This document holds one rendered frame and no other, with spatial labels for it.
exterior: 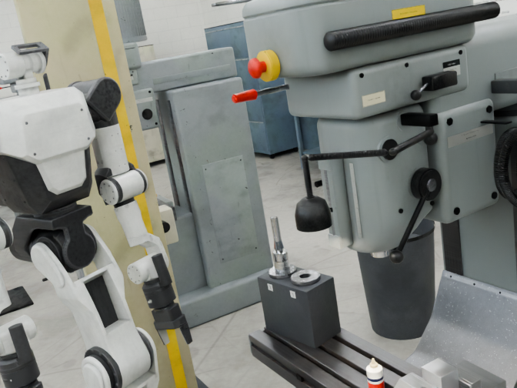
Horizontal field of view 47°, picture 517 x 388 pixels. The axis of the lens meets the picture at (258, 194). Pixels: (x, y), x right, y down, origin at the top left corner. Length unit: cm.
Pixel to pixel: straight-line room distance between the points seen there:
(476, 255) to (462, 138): 47
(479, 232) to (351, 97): 69
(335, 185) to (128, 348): 77
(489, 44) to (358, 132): 39
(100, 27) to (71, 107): 127
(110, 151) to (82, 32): 115
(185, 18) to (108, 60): 825
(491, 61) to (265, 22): 55
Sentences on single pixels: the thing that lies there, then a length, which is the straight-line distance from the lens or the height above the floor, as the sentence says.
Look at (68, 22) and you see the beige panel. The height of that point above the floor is 200.
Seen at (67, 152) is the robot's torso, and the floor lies 161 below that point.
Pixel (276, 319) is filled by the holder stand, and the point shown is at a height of 96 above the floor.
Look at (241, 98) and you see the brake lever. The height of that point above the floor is 170.
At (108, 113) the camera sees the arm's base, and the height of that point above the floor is 167.
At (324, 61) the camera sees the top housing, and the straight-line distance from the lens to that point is 112.
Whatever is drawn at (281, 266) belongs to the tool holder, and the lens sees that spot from 185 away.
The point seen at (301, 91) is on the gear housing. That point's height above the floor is 169.
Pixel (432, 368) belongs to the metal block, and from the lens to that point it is 145.
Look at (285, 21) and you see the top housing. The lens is 114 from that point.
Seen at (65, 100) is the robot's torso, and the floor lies 174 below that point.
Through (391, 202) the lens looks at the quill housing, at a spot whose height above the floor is 144.
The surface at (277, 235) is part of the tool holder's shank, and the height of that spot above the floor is 122.
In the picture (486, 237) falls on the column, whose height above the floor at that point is 120.
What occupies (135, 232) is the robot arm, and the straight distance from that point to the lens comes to 182.
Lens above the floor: 183
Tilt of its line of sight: 15 degrees down
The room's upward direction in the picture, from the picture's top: 10 degrees counter-clockwise
